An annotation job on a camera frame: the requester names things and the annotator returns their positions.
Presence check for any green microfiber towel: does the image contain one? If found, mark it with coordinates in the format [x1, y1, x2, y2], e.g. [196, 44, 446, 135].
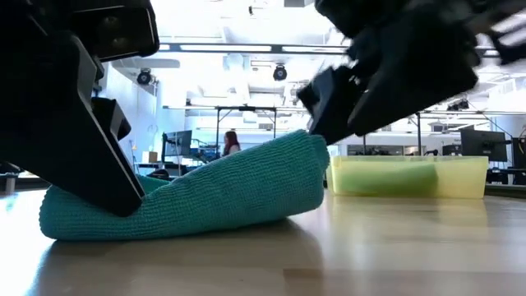
[335, 164, 440, 197]

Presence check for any black metal stand frame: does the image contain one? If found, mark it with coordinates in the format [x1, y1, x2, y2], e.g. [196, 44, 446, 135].
[215, 105, 278, 160]

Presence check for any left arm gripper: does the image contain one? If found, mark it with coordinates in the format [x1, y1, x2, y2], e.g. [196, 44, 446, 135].
[0, 0, 145, 218]

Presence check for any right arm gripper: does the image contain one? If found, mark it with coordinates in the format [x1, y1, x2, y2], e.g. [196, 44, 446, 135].
[315, 0, 526, 137]

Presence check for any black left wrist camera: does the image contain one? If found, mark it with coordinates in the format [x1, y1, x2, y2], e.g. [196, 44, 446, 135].
[69, 0, 160, 62]

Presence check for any yellow plastic basket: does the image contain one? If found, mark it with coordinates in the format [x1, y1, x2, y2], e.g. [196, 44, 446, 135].
[327, 155, 490, 200]

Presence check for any teal microfiber towel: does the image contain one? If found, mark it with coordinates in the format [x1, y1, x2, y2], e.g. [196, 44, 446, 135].
[39, 129, 330, 242]

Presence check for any black desk monitor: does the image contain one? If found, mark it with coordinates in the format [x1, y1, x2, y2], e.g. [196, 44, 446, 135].
[459, 128, 509, 163]
[162, 130, 193, 158]

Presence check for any person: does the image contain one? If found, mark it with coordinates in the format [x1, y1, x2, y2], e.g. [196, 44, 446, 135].
[222, 130, 242, 157]

